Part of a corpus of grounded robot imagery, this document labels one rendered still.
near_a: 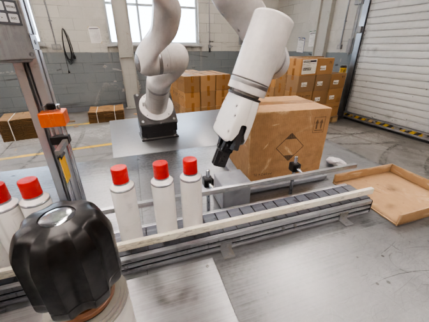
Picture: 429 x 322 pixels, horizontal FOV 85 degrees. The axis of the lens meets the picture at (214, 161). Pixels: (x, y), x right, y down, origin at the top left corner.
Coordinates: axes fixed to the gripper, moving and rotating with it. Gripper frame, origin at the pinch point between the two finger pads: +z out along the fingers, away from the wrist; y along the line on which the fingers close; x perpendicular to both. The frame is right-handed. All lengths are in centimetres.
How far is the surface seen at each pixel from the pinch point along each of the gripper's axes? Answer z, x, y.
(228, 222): 15.0, 6.5, 4.4
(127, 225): 19.5, -17.2, 2.6
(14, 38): -10.9, -43.7, -9.5
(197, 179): 5.4, -5.0, 2.8
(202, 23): -120, 118, -569
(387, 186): -2, 73, -4
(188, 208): 13.3, -4.6, 2.8
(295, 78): -58, 220, -288
